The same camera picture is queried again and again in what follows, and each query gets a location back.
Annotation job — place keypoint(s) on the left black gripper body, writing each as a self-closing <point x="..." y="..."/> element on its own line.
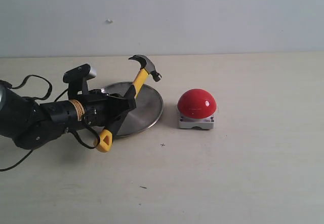
<point x="101" y="108"/>

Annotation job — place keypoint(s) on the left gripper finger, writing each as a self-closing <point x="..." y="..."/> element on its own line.
<point x="113" y="126"/>
<point x="121" y="104"/>

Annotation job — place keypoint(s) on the yellow black claw hammer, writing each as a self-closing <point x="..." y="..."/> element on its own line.
<point x="104" y="142"/>

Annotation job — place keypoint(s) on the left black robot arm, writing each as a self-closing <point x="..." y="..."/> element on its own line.
<point x="31" y="125"/>

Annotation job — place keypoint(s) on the red dome push button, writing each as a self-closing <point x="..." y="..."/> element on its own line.
<point x="196" y="109"/>

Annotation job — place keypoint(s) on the round steel plate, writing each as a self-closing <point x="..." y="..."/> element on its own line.
<point x="149" y="108"/>

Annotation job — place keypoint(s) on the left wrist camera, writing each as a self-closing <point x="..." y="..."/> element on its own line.
<point x="79" y="77"/>

